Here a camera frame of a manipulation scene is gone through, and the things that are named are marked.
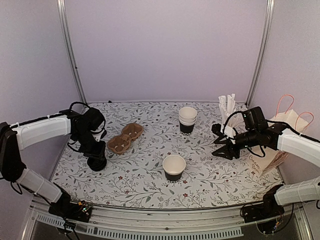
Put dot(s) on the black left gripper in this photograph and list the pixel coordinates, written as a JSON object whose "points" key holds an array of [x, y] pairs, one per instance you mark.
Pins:
{"points": [[99, 151]]}

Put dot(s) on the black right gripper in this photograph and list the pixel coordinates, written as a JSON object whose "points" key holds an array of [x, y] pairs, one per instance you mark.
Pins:
{"points": [[228, 151]]}

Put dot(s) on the stack of black cup lids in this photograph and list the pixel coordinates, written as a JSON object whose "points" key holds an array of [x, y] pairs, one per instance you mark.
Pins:
{"points": [[96, 164]]}

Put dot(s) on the stack of black paper cups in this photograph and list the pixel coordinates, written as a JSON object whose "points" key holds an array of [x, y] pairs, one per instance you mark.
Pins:
{"points": [[187, 119]]}

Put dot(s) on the single black paper cup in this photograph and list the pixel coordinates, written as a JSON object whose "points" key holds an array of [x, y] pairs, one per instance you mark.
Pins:
{"points": [[173, 166]]}

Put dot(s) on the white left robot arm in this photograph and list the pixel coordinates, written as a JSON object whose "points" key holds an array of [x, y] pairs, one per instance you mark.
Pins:
{"points": [[27, 148]]}

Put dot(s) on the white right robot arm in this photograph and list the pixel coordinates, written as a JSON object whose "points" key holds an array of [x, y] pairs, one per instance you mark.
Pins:
{"points": [[301, 147]]}

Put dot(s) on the paper takeout bag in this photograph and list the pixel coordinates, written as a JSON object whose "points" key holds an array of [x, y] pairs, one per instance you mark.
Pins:
{"points": [[273, 158]]}

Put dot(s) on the brown cardboard cup carrier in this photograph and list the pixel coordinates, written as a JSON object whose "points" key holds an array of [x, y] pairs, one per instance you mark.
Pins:
{"points": [[119, 144]]}

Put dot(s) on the white cup with straws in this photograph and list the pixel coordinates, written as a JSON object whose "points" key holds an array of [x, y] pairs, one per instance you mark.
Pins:
{"points": [[227, 106]]}

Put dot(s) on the floral tablecloth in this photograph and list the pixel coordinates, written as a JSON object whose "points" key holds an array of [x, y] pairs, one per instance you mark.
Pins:
{"points": [[136, 178]]}

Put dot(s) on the black right gripper camera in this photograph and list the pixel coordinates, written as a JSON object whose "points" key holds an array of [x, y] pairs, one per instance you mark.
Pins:
{"points": [[228, 131]]}

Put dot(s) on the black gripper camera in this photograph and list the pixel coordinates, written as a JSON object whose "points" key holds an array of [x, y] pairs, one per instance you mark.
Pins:
{"points": [[100, 134], [228, 131]]}

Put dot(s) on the black left gripper camera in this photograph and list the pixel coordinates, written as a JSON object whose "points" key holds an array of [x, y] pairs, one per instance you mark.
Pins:
{"points": [[100, 134]]}

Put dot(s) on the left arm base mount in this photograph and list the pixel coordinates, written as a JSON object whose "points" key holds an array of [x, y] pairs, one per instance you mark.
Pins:
{"points": [[64, 208]]}

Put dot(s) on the aluminium front rail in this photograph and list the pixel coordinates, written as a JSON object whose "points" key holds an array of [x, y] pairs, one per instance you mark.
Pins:
{"points": [[122, 223]]}

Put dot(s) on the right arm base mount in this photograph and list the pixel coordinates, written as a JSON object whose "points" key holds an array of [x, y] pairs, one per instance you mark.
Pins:
{"points": [[263, 212]]}

